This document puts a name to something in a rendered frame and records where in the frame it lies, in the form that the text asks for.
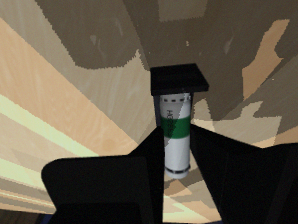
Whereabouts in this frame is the white and green battery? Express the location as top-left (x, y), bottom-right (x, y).
top-left (159, 93), bottom-right (191, 179)

